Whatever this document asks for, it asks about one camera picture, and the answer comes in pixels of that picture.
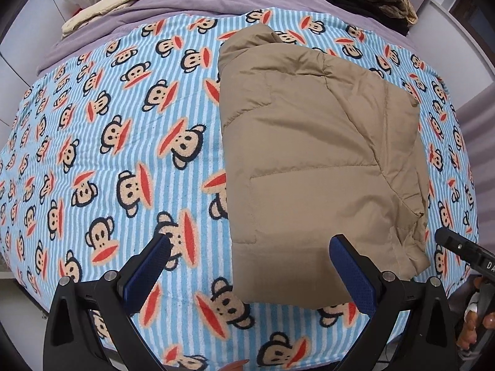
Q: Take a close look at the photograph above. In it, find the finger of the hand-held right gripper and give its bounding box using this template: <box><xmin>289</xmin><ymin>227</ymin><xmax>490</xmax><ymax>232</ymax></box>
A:
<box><xmin>434</xmin><ymin>227</ymin><xmax>470</xmax><ymax>259</ymax></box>

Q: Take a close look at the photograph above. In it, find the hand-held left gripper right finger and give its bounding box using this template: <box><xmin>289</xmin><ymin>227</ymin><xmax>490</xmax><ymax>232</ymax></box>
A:
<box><xmin>329</xmin><ymin>234</ymin><xmax>459</xmax><ymax>371</ymax></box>

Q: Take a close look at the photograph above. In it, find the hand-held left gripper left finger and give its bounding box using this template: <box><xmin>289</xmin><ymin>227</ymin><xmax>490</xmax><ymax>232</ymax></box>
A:
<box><xmin>42</xmin><ymin>234</ymin><xmax>173</xmax><ymax>371</ymax></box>

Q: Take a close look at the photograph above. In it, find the beige padded jacket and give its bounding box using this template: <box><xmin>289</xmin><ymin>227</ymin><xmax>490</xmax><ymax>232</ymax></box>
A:
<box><xmin>217</xmin><ymin>23</ymin><xmax>432</xmax><ymax>304</ymax></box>

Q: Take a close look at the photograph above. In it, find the person's right hand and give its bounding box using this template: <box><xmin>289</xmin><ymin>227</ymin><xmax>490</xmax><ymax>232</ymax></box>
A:
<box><xmin>456</xmin><ymin>276</ymin><xmax>495</xmax><ymax>353</ymax></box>

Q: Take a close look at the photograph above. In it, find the blue striped monkey print blanket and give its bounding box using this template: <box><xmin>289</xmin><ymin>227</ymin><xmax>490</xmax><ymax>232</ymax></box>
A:
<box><xmin>0</xmin><ymin>6</ymin><xmax>480</xmax><ymax>369</ymax></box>

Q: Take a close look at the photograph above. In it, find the cream cloth garment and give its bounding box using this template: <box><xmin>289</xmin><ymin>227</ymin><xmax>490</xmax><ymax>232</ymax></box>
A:
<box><xmin>61</xmin><ymin>0</ymin><xmax>148</xmax><ymax>35</ymax></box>

